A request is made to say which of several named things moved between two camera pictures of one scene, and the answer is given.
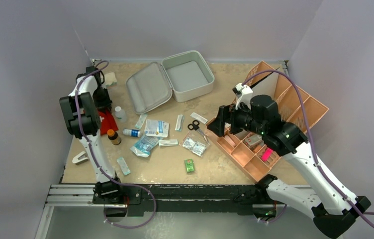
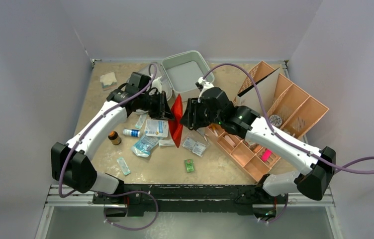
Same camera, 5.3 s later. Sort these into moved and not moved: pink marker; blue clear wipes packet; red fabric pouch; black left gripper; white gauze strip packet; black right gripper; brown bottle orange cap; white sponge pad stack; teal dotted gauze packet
Moved: black right gripper; red fabric pouch; black left gripper
Not moved: blue clear wipes packet; white gauze strip packet; teal dotted gauze packet; white sponge pad stack; brown bottle orange cap; pink marker
